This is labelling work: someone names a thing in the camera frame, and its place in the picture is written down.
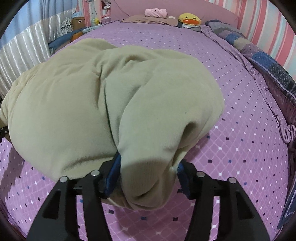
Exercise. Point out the brown cardboard box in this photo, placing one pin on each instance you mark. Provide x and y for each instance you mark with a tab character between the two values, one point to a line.
78	23

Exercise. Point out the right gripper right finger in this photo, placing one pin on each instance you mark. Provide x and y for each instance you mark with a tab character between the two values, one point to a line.
238	217

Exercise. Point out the silver striped curtain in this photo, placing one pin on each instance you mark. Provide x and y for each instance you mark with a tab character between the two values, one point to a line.
29	47

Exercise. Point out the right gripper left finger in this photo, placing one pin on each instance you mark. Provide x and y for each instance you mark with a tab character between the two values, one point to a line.
57	218

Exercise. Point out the purple diamond-pattern bedsheet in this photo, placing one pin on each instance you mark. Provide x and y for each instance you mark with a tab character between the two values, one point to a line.
245	143

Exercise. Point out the beige fleece garment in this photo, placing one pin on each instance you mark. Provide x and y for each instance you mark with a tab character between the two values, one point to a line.
91	100

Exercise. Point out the patchwork quilt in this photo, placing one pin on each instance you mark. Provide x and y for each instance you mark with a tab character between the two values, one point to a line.
283	86

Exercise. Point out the yellow duck plush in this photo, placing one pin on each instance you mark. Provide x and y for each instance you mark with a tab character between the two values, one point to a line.
189	19

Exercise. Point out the brown pillow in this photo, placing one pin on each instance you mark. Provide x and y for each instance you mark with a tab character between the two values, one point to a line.
150	20

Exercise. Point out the pink headboard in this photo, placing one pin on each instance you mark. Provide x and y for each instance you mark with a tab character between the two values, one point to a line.
122	9

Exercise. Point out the blue cloth on stand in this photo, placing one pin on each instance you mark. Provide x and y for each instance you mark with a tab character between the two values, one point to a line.
64	40

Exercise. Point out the pink folded cloth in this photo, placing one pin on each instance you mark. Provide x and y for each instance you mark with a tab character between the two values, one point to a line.
156	13

